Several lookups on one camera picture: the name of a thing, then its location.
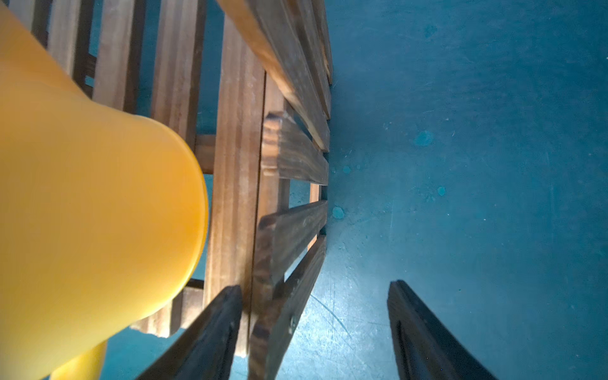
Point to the brown wooden slatted shelf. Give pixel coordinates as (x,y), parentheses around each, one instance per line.
(272,127)

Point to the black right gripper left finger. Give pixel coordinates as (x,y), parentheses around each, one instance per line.
(206,349)

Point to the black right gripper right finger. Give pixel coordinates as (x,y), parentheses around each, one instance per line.
(423,347)

